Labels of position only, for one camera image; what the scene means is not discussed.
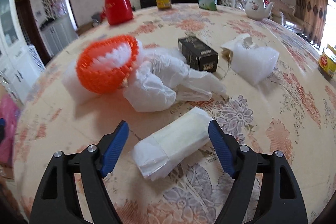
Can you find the dark wooden door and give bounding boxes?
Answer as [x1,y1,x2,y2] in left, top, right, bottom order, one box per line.
[15,0,51,65]

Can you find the white low cabinet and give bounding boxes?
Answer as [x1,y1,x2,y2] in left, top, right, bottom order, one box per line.
[41,15,78,57]

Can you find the white floral teapot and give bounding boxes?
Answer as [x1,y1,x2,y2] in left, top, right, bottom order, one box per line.
[245,0,274,21]

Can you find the pink lined trash bin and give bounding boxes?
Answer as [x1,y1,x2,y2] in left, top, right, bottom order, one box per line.
[0,94,21,167]

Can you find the white paper packet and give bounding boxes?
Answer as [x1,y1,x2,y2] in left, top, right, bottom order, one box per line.
[131,107,213,181]

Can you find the white crumpled plastic bag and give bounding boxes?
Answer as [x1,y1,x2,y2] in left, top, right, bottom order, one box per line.
[123,40,227,113]

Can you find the red thermos flask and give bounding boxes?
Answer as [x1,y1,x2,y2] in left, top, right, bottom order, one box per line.
[105,0,133,26]

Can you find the white tall display cabinet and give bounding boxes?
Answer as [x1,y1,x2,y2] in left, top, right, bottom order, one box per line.
[0,0,45,103]

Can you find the orange woven basket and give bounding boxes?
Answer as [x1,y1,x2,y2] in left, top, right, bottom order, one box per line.
[76,35,139,94]

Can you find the black rectangular carton box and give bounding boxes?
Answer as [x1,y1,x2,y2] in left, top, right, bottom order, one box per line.
[178,36,219,73]

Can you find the white L-shaped foam piece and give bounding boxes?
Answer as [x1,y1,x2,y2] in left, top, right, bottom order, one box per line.
[231,47,280,86]

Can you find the white foam block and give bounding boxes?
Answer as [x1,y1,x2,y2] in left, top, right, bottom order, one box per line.
[62,60,100,105]

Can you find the floral tablecloth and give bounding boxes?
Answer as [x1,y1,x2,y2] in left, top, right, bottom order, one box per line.
[14,4,335,223]

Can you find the yellow lidded glass jar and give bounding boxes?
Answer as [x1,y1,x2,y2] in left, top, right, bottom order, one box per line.
[156,0,172,10]

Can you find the white printed paper bag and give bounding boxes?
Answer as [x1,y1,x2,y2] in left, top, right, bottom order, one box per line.
[220,33,259,63]

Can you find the yellow red tin can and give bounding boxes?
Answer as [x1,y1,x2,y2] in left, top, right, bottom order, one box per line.
[318,44,335,78]

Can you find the brown patterned curtain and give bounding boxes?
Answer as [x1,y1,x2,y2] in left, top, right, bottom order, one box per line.
[295,0,328,49]

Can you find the white ornate sofa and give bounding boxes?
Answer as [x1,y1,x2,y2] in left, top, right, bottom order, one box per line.
[235,0,305,34]

